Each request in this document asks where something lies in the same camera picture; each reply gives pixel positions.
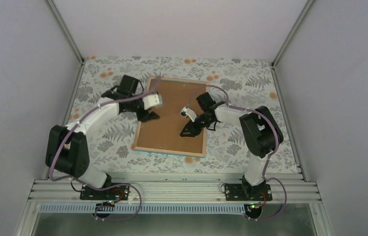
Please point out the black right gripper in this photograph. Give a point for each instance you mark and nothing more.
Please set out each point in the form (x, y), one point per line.
(191, 128)

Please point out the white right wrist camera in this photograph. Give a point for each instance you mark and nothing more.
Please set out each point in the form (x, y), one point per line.
(188, 113)

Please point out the grey slotted cable duct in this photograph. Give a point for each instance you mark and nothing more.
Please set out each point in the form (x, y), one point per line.
(129, 208)

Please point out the aluminium mounting rail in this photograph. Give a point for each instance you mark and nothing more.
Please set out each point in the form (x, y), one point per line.
(174, 191)

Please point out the left aluminium corner post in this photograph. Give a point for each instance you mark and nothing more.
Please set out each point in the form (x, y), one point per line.
(65, 31)

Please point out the aluminium corner post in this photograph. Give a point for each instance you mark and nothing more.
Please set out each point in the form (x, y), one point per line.
(303, 14)
(65, 31)

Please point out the floral patterned tablecloth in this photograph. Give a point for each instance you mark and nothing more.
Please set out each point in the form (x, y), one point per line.
(248, 82)

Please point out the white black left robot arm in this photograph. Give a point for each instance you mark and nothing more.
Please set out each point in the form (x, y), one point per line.
(67, 153)

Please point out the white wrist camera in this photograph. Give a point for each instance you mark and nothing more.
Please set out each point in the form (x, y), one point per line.
(188, 113)
(152, 101)

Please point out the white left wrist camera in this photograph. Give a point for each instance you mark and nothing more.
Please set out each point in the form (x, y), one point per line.
(152, 101)

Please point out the brown cardboard backing board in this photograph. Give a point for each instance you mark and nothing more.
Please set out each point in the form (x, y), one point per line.
(170, 123)

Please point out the right aluminium corner post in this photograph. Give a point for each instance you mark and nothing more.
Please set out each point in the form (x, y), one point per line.
(303, 14)

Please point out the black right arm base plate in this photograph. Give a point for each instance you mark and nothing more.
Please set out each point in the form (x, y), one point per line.
(240, 192)

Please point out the teal wooden picture frame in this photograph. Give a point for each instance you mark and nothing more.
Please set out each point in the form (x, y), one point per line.
(203, 146)

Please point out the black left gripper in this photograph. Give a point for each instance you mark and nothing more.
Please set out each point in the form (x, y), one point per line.
(146, 116)

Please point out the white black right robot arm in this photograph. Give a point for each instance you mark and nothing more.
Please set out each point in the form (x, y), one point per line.
(261, 133)

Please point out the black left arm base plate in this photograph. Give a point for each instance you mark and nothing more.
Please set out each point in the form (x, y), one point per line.
(115, 194)

